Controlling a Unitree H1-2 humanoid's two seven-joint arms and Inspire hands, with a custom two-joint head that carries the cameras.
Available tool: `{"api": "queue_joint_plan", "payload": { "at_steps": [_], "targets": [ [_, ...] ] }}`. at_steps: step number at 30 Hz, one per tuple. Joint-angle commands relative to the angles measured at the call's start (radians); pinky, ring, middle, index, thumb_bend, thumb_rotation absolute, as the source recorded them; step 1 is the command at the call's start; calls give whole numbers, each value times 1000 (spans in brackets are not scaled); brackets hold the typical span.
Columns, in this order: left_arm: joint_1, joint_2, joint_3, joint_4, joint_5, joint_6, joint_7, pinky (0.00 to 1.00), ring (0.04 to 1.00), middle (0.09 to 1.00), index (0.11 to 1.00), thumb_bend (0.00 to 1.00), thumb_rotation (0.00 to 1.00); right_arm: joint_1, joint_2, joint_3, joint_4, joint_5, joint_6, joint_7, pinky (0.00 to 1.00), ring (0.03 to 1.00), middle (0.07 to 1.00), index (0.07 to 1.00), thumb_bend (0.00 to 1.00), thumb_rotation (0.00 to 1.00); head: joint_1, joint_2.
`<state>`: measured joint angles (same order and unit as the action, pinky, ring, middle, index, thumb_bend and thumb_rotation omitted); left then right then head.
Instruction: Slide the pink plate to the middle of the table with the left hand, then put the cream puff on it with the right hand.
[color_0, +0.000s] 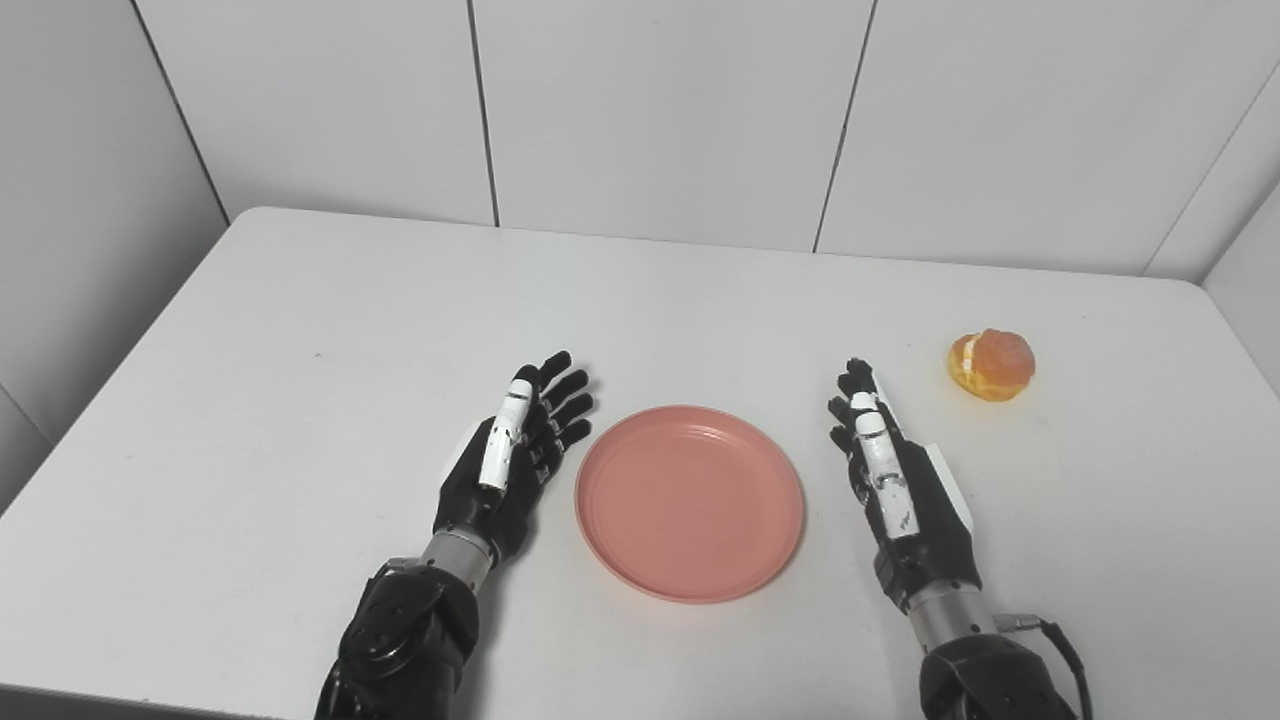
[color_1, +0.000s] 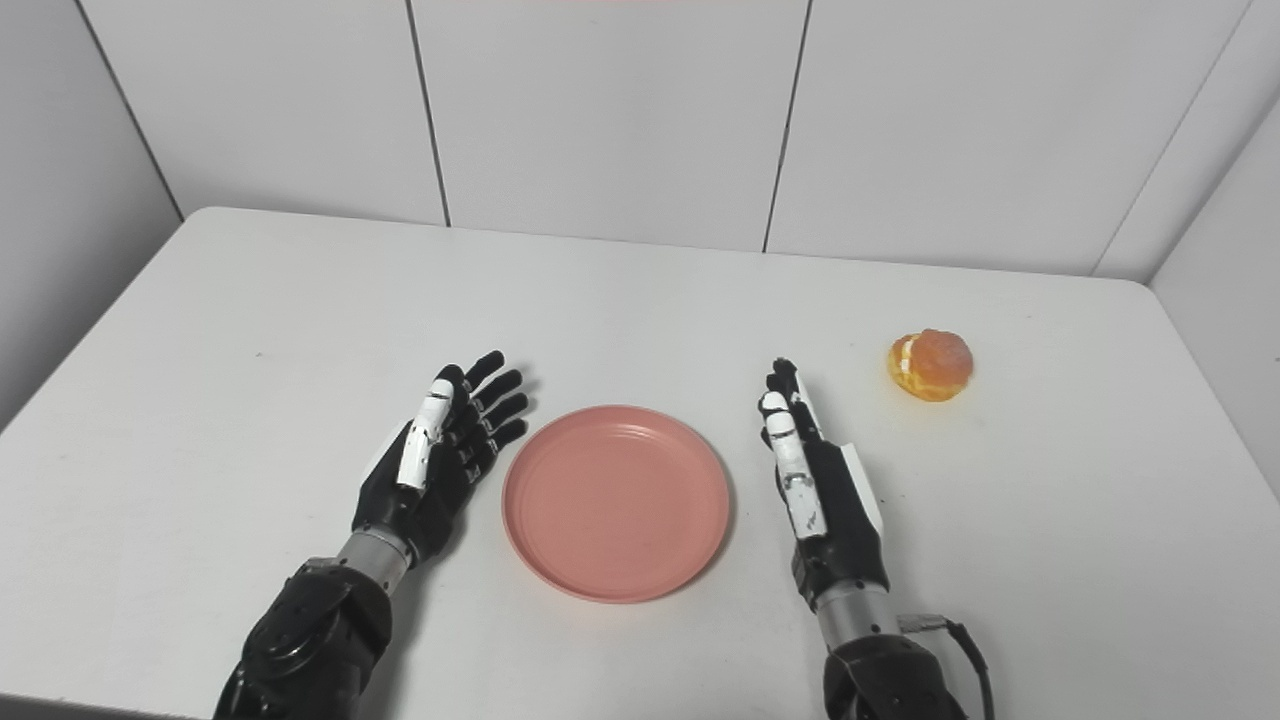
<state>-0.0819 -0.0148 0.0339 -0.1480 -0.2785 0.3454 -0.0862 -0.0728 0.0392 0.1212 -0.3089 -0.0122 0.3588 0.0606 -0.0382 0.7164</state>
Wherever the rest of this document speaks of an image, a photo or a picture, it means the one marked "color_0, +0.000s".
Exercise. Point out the pink round plate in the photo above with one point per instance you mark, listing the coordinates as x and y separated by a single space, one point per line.
690 505

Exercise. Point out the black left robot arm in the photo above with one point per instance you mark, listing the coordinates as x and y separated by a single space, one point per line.
405 640

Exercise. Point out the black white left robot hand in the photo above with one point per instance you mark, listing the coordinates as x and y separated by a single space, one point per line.
475 500

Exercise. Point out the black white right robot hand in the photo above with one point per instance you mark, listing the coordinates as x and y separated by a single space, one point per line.
925 530

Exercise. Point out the orange cream puff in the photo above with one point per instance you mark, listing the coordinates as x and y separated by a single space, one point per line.
995 363

